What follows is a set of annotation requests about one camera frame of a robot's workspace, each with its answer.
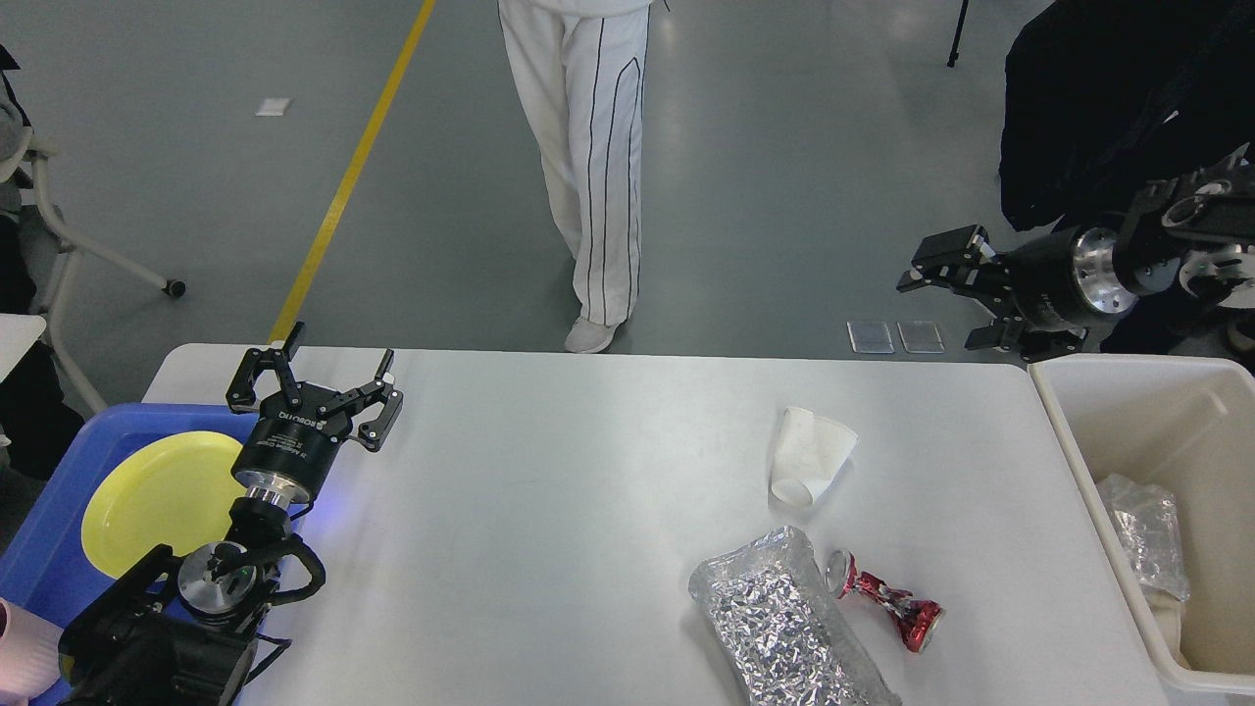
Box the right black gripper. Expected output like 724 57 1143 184
895 224 1140 365

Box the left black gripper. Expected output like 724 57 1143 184
225 321 404 502

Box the yellow plastic plate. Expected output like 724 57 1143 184
80 430 245 581

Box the silver foil bag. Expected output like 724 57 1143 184
1096 474 1191 603
686 525 902 705

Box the crushed red soda can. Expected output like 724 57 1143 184
825 549 945 655

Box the large white paper cup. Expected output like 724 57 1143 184
1143 588 1191 670

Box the pink cup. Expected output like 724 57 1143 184
1 599 63 705

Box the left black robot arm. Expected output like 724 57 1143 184
59 324 404 705

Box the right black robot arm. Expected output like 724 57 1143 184
896 153 1252 362

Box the floor socket plate right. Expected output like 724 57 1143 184
896 321 946 356

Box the floor socket plate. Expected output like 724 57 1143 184
896 321 946 356
846 321 895 356

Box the floor socket plate left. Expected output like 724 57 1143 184
846 321 895 356

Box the beige plastic bin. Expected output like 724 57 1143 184
1029 354 1254 696

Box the person with black sneakers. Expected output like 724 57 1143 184
998 0 1255 356

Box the person at right edge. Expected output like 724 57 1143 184
1224 316 1254 357

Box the black tripod leg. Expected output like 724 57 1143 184
945 0 970 69

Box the seated person at left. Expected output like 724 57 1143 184
0 44 87 482

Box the white side table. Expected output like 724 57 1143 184
0 313 48 381

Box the blue plastic tray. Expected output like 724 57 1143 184
1 405 257 627

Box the office chair left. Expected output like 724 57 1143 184
3 125 187 413

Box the silver foil bag front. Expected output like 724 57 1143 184
686 525 902 705

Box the person in white trousers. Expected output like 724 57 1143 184
498 1 651 354

